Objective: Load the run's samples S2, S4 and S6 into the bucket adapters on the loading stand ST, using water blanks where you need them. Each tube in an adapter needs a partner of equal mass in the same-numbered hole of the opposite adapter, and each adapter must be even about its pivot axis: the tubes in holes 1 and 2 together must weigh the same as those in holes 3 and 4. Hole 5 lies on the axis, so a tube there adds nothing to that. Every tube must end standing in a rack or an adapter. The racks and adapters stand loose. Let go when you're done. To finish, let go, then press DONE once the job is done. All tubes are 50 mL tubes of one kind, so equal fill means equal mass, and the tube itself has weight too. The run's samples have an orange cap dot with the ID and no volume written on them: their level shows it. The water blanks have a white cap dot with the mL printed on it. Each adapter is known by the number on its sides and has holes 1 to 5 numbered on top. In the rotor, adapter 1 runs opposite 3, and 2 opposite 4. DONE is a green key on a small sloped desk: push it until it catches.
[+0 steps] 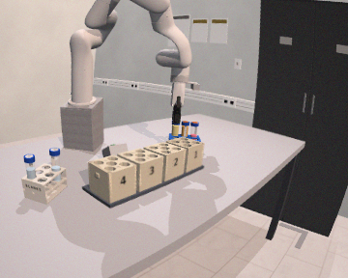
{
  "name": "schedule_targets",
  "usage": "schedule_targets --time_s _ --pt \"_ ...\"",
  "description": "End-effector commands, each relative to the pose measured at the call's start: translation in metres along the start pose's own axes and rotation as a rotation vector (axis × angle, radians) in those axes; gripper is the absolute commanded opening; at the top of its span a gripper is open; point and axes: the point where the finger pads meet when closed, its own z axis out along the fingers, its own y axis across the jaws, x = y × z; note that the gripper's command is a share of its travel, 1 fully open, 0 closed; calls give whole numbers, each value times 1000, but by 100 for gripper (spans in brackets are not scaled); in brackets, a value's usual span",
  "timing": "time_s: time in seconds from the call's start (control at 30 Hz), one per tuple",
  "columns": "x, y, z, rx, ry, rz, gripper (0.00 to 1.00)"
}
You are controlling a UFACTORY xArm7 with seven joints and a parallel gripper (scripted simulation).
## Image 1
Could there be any beige tube rack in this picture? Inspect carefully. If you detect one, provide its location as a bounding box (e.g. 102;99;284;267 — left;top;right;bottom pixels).
21;164;68;205

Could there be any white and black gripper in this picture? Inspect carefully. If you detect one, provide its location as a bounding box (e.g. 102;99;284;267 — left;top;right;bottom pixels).
170;81;188;124

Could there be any beige bucket adapter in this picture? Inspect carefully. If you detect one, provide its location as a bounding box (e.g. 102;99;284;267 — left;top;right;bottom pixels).
165;137;204;173
117;148;163;192
88;155;136;204
143;142;186;181

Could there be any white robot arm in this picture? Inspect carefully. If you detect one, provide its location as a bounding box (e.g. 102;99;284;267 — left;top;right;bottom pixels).
69;0;200;107

